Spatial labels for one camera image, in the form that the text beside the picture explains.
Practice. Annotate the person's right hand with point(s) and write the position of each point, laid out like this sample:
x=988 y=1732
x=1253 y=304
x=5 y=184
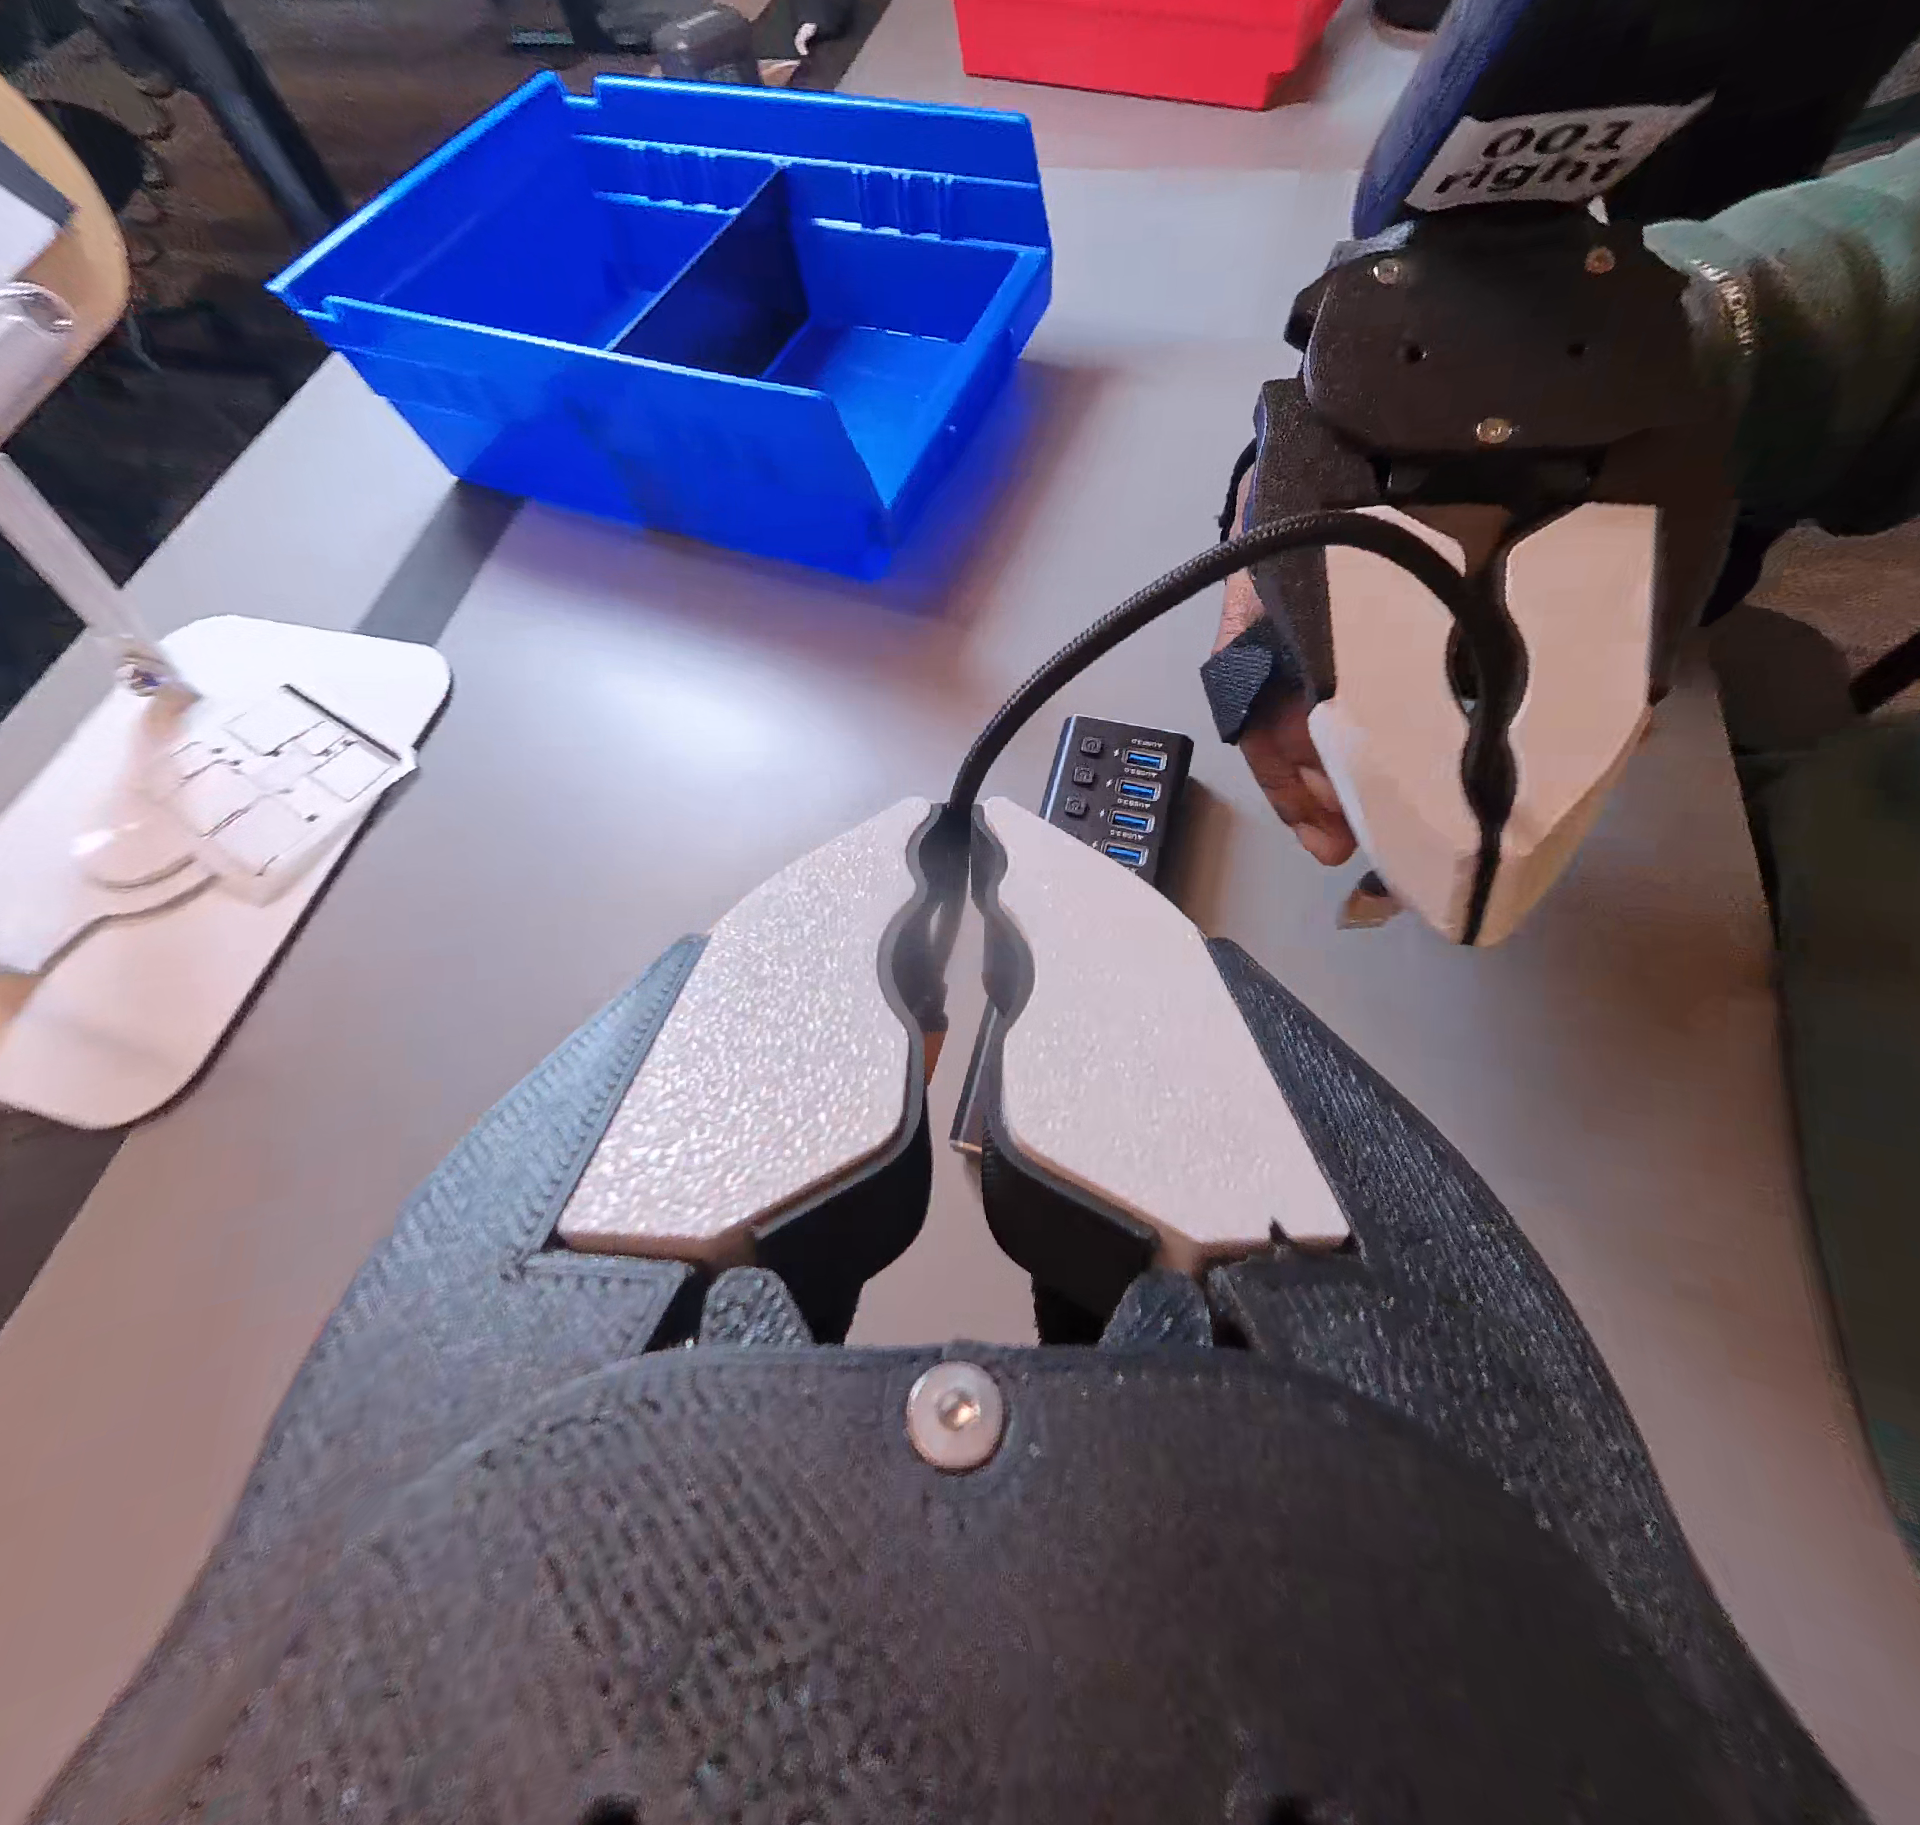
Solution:
x=1287 y=790

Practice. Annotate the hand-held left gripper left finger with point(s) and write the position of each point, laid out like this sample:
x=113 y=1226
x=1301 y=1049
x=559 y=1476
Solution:
x=750 y=1061

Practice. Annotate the white stand with printed tags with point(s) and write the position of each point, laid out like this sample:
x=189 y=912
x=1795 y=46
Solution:
x=346 y=656

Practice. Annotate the red plastic bin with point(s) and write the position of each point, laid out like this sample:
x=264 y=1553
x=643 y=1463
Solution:
x=1140 y=23

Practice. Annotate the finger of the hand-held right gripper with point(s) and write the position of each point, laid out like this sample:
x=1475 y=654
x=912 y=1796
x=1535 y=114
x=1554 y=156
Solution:
x=1388 y=716
x=1582 y=656

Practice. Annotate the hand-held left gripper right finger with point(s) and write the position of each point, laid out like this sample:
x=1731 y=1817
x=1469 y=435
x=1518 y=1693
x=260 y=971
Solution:
x=1140 y=1076

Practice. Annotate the person's right forearm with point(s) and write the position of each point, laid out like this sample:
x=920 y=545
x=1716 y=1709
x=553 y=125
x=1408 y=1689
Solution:
x=1816 y=355

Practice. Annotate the blue plastic bin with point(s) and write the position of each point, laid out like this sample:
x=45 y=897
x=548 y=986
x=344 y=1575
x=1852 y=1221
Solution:
x=450 y=282

